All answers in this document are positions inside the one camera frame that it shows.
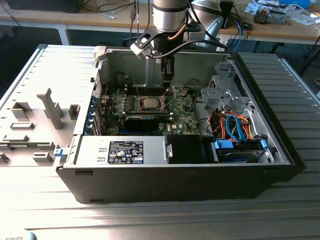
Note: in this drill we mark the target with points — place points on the CPU socket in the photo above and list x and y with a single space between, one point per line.
141 99

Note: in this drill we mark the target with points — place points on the metal drive cage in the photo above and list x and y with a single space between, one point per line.
217 96

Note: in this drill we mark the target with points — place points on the wooden desk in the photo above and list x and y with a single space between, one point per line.
275 31
75 20

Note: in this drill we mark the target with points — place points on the blue box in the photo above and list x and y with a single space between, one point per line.
295 2

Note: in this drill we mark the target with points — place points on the white code label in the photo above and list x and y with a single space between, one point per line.
222 45

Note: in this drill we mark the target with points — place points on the printed white sheet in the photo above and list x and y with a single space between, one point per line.
251 8

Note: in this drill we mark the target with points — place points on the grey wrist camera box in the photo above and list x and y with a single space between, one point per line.
195 27

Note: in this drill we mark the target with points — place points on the metal bracket device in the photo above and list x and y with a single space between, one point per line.
277 17

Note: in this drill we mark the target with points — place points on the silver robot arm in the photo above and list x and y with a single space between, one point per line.
167 17

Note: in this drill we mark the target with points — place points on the grey metal bracket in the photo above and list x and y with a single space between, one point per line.
169 150

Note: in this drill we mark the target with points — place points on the hard disk in blue carrier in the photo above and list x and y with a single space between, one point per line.
222 144

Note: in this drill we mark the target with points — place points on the black graphics card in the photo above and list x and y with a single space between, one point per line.
142 123

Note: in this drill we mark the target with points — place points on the black monitor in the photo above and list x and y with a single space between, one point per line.
37 5

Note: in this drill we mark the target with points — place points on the black power supply label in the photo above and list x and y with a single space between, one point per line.
125 152

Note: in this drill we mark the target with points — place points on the white papers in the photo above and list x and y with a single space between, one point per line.
303 18

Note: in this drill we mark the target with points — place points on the white plastic block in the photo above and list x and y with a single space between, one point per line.
100 53

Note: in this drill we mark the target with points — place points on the black RAM slot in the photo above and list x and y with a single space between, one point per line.
166 115
150 113
150 94
150 87
150 91

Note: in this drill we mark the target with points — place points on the blue card retainer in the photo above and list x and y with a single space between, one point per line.
90 111

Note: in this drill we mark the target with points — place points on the green motherboard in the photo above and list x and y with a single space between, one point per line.
185 110

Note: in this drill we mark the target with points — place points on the black PC case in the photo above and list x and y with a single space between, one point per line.
175 182

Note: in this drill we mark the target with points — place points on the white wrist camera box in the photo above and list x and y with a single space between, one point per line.
142 48

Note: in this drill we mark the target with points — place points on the blue plastic latch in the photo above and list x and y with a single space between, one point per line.
58 152

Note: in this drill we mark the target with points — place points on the grey power supply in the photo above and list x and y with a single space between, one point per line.
92 150

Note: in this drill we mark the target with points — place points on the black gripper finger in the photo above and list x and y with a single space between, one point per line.
168 72

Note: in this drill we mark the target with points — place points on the copper finned cooler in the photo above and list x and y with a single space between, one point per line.
261 16

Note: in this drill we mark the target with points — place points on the silver green CPU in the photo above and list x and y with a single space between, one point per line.
152 102

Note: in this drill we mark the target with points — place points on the grey parts rack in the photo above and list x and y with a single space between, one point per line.
52 112

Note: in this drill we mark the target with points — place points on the round coin battery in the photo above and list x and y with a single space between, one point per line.
183 93

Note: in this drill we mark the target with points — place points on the blue expansion slot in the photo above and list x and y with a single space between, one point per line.
122 131

